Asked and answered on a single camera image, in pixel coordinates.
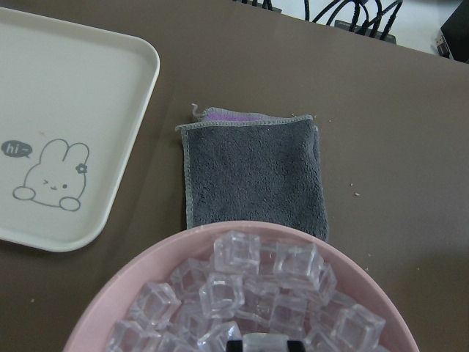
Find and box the grey folded cloth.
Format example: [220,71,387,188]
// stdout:
[176,107,329,241]

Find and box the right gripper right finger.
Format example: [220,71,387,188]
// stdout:
[287,340,303,352]

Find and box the pink bowl of ice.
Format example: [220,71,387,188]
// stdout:
[65,221,418,351]

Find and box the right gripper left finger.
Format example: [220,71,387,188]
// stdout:
[226,340,243,352]

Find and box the cream rabbit tray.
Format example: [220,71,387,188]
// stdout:
[1,8,160,252]

